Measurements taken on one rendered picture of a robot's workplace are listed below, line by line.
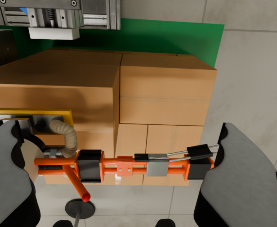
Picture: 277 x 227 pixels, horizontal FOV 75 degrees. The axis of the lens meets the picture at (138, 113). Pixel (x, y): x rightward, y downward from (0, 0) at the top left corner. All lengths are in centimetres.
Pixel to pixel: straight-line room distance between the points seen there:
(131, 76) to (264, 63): 132
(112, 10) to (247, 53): 121
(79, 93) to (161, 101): 60
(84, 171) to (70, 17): 49
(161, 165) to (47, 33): 55
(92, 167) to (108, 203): 216
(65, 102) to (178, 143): 89
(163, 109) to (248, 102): 112
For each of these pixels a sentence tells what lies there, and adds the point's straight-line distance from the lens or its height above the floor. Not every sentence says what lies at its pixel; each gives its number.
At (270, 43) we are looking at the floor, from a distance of 203.
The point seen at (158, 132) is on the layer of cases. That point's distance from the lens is 131.
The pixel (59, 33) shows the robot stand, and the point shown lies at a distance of 68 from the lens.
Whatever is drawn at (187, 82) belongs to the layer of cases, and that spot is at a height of 54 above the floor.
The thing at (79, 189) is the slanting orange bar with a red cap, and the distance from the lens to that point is 56.
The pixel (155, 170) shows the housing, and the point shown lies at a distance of 62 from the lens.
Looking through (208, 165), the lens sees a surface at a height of 121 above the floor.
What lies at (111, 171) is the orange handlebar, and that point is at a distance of 63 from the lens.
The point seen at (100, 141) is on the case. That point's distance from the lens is 86.
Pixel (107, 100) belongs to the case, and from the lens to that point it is 76.
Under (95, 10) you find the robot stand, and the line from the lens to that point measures 145.
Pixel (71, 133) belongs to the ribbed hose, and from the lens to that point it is 63.
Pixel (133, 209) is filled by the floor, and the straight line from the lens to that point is 284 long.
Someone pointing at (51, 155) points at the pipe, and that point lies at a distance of 69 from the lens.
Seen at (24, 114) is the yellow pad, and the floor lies 108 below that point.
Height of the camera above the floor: 163
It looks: 63 degrees down
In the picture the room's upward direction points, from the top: 176 degrees clockwise
